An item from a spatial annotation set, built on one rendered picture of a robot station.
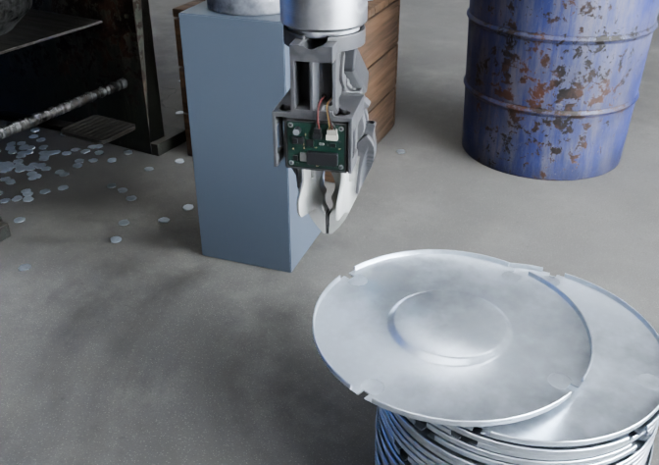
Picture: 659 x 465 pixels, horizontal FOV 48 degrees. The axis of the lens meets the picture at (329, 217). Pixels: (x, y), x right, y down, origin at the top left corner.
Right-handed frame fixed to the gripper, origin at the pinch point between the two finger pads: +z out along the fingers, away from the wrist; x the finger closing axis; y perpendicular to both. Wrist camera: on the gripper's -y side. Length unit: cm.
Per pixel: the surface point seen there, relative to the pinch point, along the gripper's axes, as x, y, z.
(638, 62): 46, -99, 10
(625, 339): 31.2, -2.3, 12.2
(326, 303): -0.6, -0.8, 11.3
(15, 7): -82, -72, -1
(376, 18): -11, -99, 4
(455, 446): 14.9, 13.6, 15.1
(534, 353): 21.8, 3.0, 11.4
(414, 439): 10.9, 11.0, 17.6
